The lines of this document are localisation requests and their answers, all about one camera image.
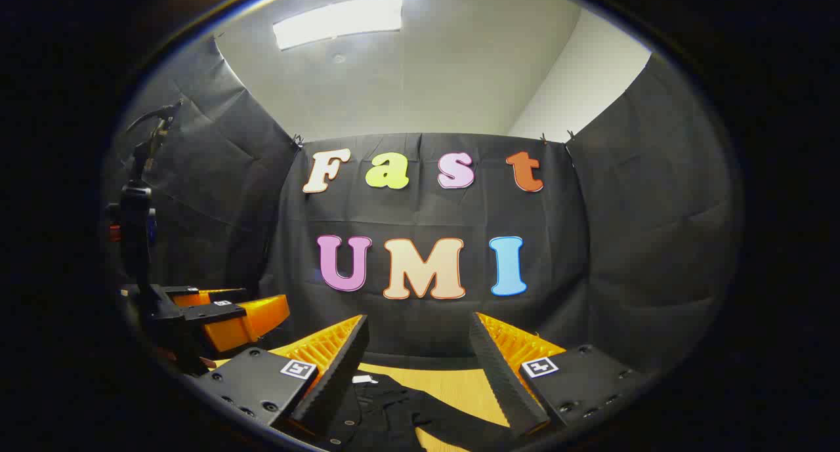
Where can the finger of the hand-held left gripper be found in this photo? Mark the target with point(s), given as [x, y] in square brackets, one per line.
[249, 324]
[197, 299]

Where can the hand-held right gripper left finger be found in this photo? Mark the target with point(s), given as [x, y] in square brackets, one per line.
[335, 386]

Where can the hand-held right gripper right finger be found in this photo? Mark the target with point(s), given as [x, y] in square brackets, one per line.
[502, 380]

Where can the black jacket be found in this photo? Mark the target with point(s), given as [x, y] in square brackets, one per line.
[387, 412]

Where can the black backdrop cloth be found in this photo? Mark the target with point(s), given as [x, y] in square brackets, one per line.
[590, 242]

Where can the ceiling light panel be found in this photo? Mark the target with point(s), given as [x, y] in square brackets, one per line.
[338, 20]

